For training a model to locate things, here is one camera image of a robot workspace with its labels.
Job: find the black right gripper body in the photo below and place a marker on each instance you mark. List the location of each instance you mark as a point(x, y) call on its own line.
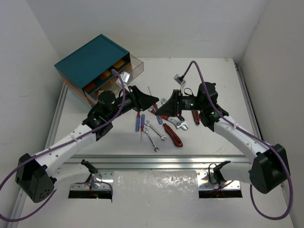
point(187, 103)

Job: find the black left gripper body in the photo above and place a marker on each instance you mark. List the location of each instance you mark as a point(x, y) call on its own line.
point(135, 97)

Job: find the small blue red screwdriver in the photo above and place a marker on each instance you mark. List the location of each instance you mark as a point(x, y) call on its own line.
point(155, 107)

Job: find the long blue red screwdriver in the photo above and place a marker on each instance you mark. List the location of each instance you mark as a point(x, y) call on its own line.
point(140, 123)

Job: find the red black utility knife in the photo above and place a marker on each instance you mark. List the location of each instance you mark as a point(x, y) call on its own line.
point(196, 116)
point(174, 137)

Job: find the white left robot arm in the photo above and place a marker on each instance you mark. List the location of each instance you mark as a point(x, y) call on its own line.
point(40, 176)

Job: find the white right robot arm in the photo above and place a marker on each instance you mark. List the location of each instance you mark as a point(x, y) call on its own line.
point(268, 165)

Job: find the small silver open-end wrench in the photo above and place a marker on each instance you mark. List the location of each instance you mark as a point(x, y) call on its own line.
point(146, 131)

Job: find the teal drawer organizer box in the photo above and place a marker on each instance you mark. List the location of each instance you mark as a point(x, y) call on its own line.
point(89, 67)

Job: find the white foam cover panel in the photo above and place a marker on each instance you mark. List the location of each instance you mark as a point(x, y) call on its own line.
point(155, 185)

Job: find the black handled adjustable wrench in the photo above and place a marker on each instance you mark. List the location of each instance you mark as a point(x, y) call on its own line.
point(163, 101)

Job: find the red handled adjustable wrench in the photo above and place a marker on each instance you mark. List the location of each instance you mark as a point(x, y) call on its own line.
point(177, 123)

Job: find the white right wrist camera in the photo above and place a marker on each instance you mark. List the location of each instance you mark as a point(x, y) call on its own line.
point(179, 79)

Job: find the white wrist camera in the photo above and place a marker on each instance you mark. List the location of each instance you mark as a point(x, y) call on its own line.
point(125, 76)
point(179, 79)

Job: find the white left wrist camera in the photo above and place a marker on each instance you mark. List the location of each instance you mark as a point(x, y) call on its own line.
point(125, 76)

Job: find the aluminium table edge rail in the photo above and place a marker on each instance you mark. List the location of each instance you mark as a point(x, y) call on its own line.
point(154, 161)

